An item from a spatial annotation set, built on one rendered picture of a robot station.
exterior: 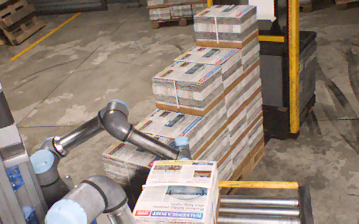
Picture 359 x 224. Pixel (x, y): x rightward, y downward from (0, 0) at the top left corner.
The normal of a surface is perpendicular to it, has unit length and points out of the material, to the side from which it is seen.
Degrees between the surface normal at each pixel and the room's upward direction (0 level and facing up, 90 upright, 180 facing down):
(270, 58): 90
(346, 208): 0
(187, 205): 1
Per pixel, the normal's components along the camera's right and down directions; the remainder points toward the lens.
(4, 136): 0.43, 0.36
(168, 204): -0.11, -0.88
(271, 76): -0.54, 0.46
